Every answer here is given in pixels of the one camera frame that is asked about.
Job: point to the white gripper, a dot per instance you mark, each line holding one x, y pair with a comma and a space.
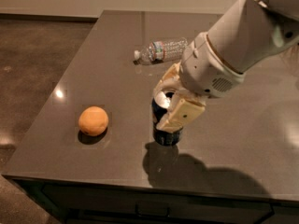
206, 68

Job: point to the blue pepsi can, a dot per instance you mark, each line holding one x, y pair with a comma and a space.
159, 105

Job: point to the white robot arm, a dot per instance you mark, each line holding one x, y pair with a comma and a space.
252, 30

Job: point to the clear plastic water bottle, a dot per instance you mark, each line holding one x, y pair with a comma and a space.
161, 51

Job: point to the orange fruit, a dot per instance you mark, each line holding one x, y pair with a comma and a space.
93, 121

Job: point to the black drawer handle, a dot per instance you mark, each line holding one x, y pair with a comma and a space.
152, 211

